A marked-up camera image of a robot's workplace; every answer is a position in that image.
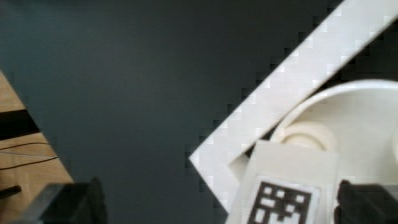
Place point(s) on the white front barrier rail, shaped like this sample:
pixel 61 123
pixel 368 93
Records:
pixel 333 44

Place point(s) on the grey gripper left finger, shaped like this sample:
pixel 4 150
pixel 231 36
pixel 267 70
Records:
pixel 68 204

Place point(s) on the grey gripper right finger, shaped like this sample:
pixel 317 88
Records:
pixel 366 204

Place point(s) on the white round stool seat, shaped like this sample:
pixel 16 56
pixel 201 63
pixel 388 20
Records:
pixel 334 142

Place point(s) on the white stool leg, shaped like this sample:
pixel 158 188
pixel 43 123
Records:
pixel 286 189

